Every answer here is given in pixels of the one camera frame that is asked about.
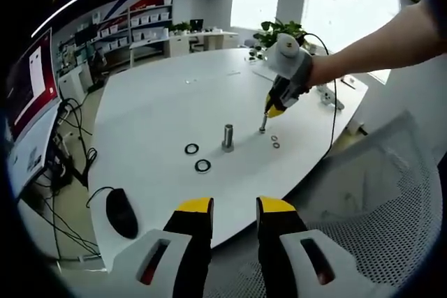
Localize black monitor on stand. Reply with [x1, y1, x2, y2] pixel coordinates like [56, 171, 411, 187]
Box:
[74, 24, 98, 46]

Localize black computer mouse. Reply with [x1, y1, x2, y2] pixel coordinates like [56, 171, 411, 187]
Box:
[105, 188, 139, 239]

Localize rows of white storage bins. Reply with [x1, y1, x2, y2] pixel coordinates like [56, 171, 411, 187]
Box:
[82, 0, 174, 51]

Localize bundle of black cables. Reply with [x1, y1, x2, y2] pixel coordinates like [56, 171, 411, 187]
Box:
[34, 97, 102, 264]

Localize white handheld controller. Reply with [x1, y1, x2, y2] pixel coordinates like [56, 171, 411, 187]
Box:
[315, 83, 332, 103]
[323, 91, 346, 110]

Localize grey mesh chair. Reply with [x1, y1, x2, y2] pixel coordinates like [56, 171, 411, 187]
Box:
[205, 109, 444, 298]

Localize white storage shelf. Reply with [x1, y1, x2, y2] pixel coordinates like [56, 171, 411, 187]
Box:
[80, 0, 174, 54]

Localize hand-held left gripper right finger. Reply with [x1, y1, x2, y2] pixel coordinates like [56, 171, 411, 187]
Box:
[256, 195, 367, 298]

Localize large metal threaded stud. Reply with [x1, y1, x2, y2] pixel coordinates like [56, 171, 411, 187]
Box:
[220, 123, 236, 154]

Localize black mouse cable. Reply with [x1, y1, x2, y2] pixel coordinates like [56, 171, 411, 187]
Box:
[85, 186, 116, 208]

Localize white cabinet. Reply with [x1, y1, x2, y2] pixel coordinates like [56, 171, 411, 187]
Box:
[57, 64, 94, 102]

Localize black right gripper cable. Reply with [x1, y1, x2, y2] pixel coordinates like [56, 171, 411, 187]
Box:
[303, 32, 339, 159]

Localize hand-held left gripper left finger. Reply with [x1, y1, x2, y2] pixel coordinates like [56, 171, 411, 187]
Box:
[108, 197, 214, 298]

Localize computer monitor with red screen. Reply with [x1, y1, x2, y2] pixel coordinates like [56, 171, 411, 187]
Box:
[3, 27, 60, 142]

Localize large potted green plant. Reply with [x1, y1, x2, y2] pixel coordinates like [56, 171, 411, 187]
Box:
[253, 18, 312, 51]

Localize black office chair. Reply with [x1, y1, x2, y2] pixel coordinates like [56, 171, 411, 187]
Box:
[89, 46, 108, 75]

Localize long white desk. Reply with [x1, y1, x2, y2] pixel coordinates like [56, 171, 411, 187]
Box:
[129, 31, 238, 67]

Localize small green desk plant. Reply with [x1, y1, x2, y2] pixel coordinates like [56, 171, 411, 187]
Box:
[167, 21, 192, 36]

